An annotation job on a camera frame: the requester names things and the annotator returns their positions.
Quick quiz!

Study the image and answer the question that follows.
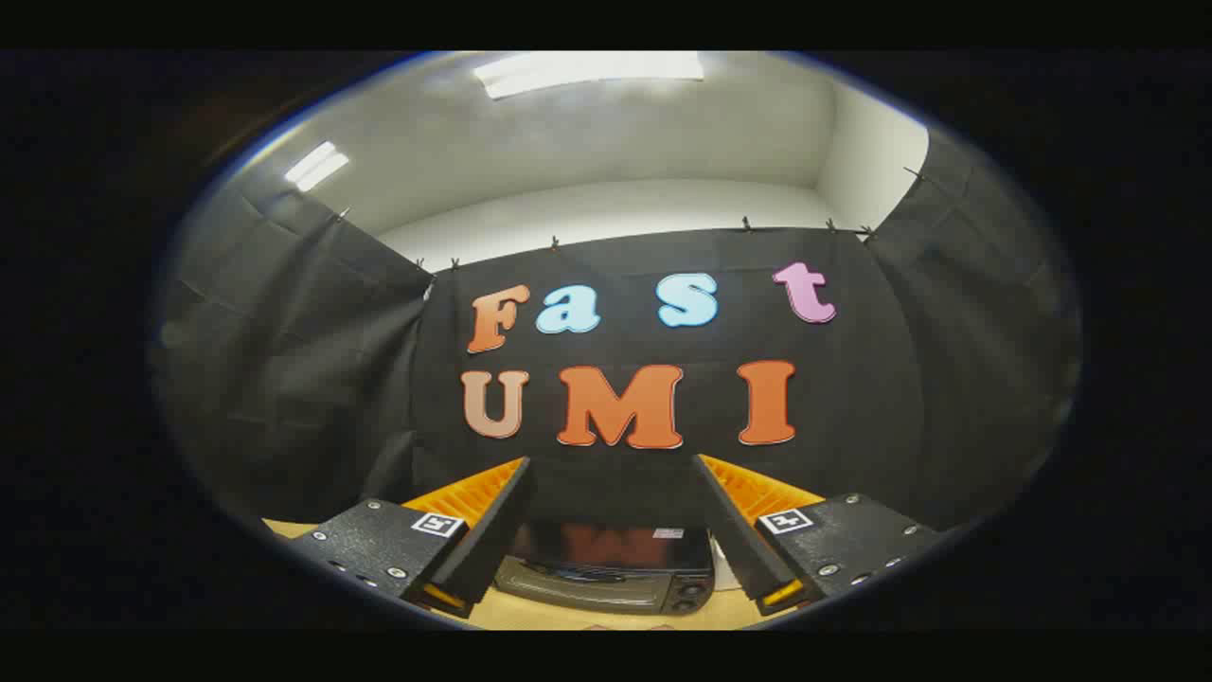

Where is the small ceiling light panel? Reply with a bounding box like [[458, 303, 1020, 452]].
[[284, 141, 350, 192]]

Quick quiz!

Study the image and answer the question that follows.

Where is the large ceiling light panel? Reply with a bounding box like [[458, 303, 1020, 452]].
[[473, 51, 706, 100]]

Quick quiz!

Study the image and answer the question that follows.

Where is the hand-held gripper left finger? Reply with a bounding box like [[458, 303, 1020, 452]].
[[284, 457, 538, 621]]

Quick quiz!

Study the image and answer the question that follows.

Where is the black backdrop cloth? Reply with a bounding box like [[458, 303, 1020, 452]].
[[151, 128, 1082, 531]]

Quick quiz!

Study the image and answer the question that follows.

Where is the black toaster oven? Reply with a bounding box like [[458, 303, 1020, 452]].
[[492, 519, 718, 617]]

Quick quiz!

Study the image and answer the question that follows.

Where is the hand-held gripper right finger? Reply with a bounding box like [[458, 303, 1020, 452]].
[[691, 454, 946, 617]]

